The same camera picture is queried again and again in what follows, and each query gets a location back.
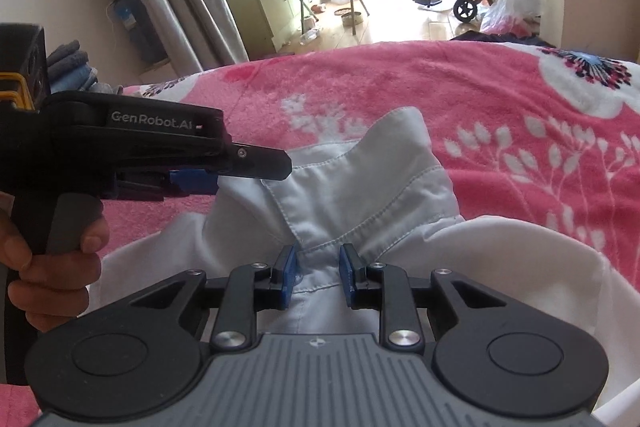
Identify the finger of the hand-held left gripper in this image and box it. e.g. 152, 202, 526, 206
219, 142, 294, 181
114, 168, 219, 202

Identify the person's left hand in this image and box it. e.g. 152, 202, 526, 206
0, 192, 112, 334

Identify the stack of folded dark clothes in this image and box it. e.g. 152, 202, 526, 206
46, 39, 126, 96

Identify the clear plastic bag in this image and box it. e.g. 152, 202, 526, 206
479, 0, 543, 35

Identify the pink floral blanket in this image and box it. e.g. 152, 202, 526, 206
0, 39, 640, 427

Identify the blue water bottle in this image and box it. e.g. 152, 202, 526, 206
107, 0, 168, 65

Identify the white shirt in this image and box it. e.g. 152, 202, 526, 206
87, 107, 615, 418

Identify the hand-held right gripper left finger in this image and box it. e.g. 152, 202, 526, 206
130, 244, 300, 353

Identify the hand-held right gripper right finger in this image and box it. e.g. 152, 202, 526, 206
339, 243, 508, 352

